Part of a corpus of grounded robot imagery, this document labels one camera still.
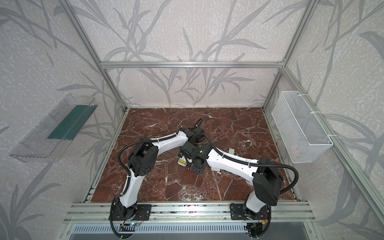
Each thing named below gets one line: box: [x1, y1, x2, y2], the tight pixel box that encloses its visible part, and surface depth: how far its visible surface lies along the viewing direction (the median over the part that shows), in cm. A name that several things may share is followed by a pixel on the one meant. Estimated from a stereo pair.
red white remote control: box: [177, 155, 188, 167], surface depth 91 cm
